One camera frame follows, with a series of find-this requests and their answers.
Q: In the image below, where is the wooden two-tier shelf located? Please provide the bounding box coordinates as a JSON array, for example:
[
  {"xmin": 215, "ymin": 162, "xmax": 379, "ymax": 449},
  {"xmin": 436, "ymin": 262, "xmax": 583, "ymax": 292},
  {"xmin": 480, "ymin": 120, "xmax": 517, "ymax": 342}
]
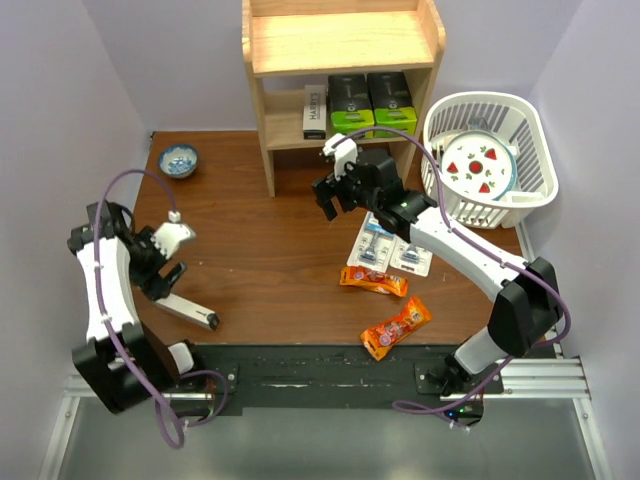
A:
[{"xmin": 242, "ymin": 0, "xmax": 446, "ymax": 196}]

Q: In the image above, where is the white plastic laundry basket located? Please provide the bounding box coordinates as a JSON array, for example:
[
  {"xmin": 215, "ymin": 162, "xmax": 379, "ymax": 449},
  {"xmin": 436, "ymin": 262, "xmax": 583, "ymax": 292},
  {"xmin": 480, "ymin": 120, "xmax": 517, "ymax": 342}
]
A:
[{"xmin": 423, "ymin": 91, "xmax": 559, "ymax": 229}]

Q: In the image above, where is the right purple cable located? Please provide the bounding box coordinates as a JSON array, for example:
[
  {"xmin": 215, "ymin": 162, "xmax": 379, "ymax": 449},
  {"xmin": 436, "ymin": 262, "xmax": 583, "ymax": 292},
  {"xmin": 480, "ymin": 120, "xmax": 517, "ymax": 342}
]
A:
[{"xmin": 339, "ymin": 126, "xmax": 572, "ymax": 419}]

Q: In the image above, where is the orange razor bag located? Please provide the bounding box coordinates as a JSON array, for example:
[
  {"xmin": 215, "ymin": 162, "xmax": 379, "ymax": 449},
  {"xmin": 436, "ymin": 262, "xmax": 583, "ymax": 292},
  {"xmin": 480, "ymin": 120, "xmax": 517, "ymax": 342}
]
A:
[
  {"xmin": 360, "ymin": 296, "xmax": 432, "ymax": 361},
  {"xmin": 339, "ymin": 266, "xmax": 409, "ymax": 298}
]

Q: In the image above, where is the white Harry's razor box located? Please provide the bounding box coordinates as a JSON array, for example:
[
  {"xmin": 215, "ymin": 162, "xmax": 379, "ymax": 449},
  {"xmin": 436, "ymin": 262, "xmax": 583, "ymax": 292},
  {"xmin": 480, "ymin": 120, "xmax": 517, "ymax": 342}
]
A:
[{"xmin": 302, "ymin": 85, "xmax": 327, "ymax": 140}]

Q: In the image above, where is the silver Harry's razor box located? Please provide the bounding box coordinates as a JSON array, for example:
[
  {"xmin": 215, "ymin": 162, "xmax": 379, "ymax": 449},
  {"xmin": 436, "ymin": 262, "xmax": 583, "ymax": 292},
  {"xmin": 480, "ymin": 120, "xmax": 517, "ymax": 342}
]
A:
[{"xmin": 154, "ymin": 293, "xmax": 220, "ymax": 331}]

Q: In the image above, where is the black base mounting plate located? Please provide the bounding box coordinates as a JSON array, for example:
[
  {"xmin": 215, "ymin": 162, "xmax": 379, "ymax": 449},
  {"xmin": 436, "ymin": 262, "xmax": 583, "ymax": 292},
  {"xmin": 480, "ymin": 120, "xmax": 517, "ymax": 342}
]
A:
[{"xmin": 87, "ymin": 342, "xmax": 557, "ymax": 426}]

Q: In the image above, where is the aluminium rail frame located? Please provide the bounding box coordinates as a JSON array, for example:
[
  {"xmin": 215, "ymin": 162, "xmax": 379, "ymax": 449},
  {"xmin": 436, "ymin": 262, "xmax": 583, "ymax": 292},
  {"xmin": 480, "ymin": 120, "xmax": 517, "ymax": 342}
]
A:
[{"xmin": 41, "ymin": 223, "xmax": 611, "ymax": 479}]

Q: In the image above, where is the lower orange razor bag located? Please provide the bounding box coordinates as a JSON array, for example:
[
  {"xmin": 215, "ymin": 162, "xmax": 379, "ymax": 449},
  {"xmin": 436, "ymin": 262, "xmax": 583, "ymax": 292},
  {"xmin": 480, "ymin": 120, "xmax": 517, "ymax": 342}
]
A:
[{"xmin": 360, "ymin": 296, "xmax": 432, "ymax": 361}]

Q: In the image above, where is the purple cable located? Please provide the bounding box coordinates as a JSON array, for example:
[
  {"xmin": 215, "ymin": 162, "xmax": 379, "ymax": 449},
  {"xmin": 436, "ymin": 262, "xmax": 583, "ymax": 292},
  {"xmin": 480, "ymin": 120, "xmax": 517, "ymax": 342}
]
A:
[
  {"xmin": 93, "ymin": 168, "xmax": 229, "ymax": 449},
  {"xmin": 339, "ymin": 126, "xmax": 572, "ymax": 419}
]

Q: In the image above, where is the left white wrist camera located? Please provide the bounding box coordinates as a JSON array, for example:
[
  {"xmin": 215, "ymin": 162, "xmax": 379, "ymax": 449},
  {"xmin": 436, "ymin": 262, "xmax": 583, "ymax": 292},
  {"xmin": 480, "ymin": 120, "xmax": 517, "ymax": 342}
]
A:
[{"xmin": 151, "ymin": 210, "xmax": 196, "ymax": 260}]

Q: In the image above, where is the upper orange razor bag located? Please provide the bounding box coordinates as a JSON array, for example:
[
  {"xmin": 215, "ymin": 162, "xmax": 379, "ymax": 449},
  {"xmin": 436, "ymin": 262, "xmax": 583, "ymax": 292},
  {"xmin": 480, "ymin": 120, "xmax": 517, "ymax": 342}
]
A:
[{"xmin": 339, "ymin": 266, "xmax": 409, "ymax": 298}]

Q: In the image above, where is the blue white ceramic bowl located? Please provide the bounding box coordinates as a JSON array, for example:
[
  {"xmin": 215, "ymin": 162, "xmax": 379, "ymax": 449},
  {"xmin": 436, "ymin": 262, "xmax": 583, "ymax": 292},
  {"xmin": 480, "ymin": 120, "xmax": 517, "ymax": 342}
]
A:
[{"xmin": 157, "ymin": 144, "xmax": 199, "ymax": 179}]

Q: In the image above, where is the left blue razor blister pack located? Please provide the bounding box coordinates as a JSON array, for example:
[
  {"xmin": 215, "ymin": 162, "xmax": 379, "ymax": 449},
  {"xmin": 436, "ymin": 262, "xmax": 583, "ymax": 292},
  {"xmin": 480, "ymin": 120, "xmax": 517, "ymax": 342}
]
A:
[{"xmin": 347, "ymin": 212, "xmax": 396, "ymax": 273}]

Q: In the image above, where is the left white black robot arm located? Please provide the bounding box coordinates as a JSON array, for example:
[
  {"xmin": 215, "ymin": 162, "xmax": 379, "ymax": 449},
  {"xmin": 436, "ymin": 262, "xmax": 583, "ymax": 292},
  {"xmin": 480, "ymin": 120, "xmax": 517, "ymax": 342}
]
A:
[{"xmin": 67, "ymin": 201, "xmax": 207, "ymax": 414}]

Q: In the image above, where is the black green razor box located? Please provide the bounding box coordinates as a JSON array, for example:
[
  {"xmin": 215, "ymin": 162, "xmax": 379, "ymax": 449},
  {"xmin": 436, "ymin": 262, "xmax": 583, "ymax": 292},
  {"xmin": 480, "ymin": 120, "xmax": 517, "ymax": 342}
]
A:
[
  {"xmin": 367, "ymin": 71, "xmax": 417, "ymax": 135},
  {"xmin": 328, "ymin": 74, "xmax": 375, "ymax": 135}
]

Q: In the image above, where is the white watermelon pattern plate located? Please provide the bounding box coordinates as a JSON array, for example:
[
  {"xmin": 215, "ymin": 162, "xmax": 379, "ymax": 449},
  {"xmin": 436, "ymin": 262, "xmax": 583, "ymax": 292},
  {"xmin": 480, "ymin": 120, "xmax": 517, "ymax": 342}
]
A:
[{"xmin": 440, "ymin": 130, "xmax": 517, "ymax": 202}]

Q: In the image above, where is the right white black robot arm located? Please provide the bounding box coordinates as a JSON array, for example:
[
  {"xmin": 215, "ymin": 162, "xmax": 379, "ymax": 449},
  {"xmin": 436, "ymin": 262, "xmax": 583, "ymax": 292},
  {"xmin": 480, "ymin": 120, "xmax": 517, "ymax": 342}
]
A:
[{"xmin": 312, "ymin": 141, "xmax": 562, "ymax": 396}]

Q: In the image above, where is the right blue razor blister pack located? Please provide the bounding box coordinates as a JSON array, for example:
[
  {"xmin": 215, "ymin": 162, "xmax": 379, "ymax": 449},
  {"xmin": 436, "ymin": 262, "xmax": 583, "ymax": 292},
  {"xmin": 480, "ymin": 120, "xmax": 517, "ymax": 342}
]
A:
[{"xmin": 389, "ymin": 237, "xmax": 432, "ymax": 278}]

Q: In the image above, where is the blue razor blister pack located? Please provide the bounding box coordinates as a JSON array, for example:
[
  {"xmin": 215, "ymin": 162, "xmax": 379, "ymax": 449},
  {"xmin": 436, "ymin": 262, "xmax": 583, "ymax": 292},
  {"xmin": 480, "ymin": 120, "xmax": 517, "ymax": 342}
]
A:
[
  {"xmin": 347, "ymin": 212, "xmax": 396, "ymax": 273},
  {"xmin": 389, "ymin": 237, "xmax": 432, "ymax": 278}
]

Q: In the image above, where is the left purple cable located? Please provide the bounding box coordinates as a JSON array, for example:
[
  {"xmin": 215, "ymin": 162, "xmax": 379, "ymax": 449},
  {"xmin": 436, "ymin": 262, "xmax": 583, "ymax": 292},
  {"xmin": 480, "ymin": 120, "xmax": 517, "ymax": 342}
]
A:
[{"xmin": 93, "ymin": 168, "xmax": 229, "ymax": 449}]

